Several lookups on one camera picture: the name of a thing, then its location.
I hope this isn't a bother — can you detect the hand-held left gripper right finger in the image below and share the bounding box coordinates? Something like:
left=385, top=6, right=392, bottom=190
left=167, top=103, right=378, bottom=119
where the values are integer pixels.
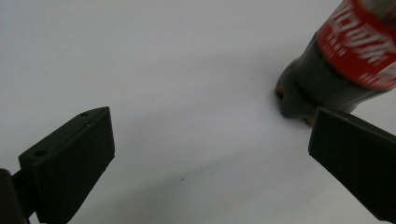
left=307, top=106, right=396, bottom=224

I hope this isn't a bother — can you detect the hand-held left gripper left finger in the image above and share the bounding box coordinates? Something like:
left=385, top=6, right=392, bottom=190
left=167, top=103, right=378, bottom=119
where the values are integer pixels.
left=18, top=105, right=116, bottom=224

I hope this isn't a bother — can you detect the cola bottle with red label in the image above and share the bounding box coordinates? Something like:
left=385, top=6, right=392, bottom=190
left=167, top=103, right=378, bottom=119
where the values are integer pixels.
left=275, top=0, right=396, bottom=127

